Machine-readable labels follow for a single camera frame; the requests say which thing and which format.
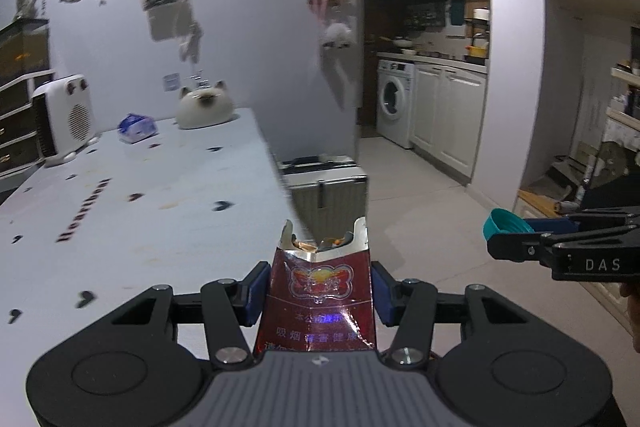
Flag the white fan heater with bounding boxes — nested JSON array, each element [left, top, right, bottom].
[[31, 74, 101, 166]]

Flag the dark drawer organizer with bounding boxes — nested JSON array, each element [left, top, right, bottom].
[[0, 69, 53, 180]]

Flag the spice rack with jars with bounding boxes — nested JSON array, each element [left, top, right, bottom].
[[404, 4, 447, 30]]

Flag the grey folded stand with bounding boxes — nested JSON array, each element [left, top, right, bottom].
[[547, 154, 588, 190]]

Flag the white cat-shaped lamp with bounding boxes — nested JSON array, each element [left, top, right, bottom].
[[176, 80, 236, 130]]

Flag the white shelf with bottles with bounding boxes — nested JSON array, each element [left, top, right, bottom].
[[605, 62, 640, 148]]

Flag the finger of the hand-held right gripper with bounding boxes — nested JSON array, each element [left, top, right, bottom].
[[520, 212, 640, 235], [486, 229, 556, 262]]

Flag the teal bottle cap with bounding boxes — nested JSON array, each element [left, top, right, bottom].
[[482, 208, 535, 240]]

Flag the wooden topped drawer cabinet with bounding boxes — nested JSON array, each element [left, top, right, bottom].
[[515, 189, 640, 338]]

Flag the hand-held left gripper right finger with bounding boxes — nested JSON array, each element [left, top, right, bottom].
[[369, 261, 538, 370]]

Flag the white kitchen base cabinets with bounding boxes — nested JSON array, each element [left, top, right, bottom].
[[410, 57, 488, 182]]

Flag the blue white tissue pack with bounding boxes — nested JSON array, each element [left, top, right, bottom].
[[117, 113, 160, 144]]

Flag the white washing machine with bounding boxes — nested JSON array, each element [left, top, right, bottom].
[[376, 59, 416, 150]]

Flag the dark red cigarette pack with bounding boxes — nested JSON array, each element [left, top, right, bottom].
[[252, 217, 377, 355]]

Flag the glass fish tank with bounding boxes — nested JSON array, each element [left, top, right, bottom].
[[0, 17, 51, 82]]

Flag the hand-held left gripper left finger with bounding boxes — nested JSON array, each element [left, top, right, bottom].
[[97, 261, 273, 370]]

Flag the white ribbed suitcase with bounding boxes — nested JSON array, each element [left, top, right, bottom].
[[277, 154, 370, 243]]

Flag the brown wooden door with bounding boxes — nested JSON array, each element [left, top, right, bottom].
[[362, 0, 378, 128]]

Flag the white plush sheep toy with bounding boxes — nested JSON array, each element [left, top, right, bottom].
[[320, 22, 356, 50]]

